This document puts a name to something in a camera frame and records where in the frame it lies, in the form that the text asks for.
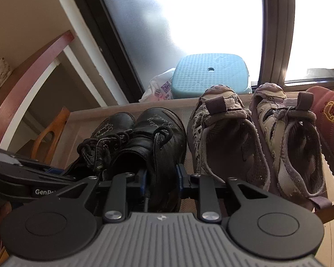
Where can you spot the brown mesh sandal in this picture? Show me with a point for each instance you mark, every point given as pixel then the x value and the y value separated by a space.
pixel 225 139
pixel 289 144

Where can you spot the black leather boot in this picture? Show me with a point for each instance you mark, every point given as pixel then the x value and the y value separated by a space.
pixel 114 125
pixel 161 139

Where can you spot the light blue plastic stool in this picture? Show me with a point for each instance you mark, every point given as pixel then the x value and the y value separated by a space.
pixel 211 75

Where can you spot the white plastic bag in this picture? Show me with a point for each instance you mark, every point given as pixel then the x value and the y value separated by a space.
pixel 158 87

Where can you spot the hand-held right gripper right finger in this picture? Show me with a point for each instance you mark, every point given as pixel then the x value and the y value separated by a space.
pixel 208 194

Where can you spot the red furry slipper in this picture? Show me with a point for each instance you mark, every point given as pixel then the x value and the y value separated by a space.
pixel 329 111

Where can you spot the wooden shoe rack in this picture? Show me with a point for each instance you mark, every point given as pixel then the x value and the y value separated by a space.
pixel 80 128

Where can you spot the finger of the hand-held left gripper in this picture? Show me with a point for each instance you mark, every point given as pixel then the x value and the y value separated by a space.
pixel 44 168

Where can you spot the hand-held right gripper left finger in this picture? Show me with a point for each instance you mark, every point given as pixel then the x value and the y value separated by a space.
pixel 115 194

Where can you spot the red-brown desk with white frame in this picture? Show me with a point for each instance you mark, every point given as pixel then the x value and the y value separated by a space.
pixel 30 75

